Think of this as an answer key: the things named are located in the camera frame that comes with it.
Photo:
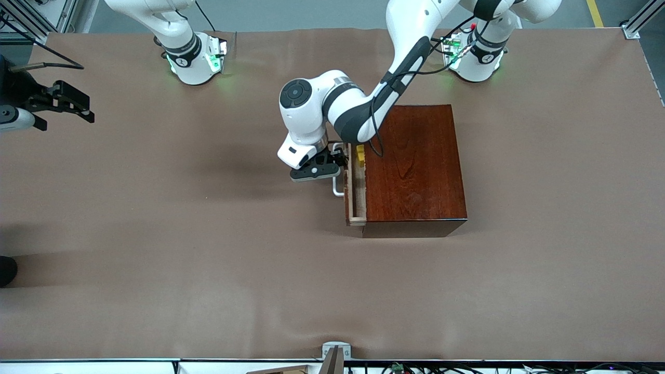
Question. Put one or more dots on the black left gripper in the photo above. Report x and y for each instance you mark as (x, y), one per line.
(333, 153)

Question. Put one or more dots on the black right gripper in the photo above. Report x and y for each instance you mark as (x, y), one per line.
(22, 85)

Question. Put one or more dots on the yellow block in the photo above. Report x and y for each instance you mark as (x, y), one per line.
(360, 158)

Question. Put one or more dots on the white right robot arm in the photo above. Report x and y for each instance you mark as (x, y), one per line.
(187, 67)

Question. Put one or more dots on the dark red wooden cabinet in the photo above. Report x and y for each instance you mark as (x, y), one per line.
(415, 171)

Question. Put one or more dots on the brown table mat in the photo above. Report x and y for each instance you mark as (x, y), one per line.
(156, 234)

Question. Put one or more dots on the black shoe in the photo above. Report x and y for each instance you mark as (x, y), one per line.
(6, 271)

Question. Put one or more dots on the brown wooden board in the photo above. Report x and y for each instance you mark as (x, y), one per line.
(291, 370)

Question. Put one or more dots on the aluminium profile with foot plate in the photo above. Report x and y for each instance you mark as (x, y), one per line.
(631, 32)

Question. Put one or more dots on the aluminium frame structure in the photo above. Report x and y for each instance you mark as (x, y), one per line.
(70, 15)

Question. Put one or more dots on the grey metal bracket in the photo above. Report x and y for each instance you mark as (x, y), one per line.
(328, 349)

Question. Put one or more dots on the white table edge rail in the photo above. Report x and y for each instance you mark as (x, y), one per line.
(104, 369)

